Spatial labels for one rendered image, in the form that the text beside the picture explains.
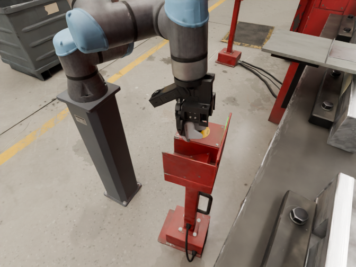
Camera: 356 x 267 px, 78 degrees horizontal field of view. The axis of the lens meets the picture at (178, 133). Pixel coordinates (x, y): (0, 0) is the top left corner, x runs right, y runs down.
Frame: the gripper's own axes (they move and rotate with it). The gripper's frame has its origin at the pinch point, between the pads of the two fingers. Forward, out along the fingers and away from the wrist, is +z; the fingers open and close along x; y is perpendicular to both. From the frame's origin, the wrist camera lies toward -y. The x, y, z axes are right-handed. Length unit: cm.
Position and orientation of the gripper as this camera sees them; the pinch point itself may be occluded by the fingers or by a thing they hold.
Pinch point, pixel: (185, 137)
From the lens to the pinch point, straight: 61.7
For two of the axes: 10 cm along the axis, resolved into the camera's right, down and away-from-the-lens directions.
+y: 9.4, 1.8, -3.0
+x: 3.4, -6.7, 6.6
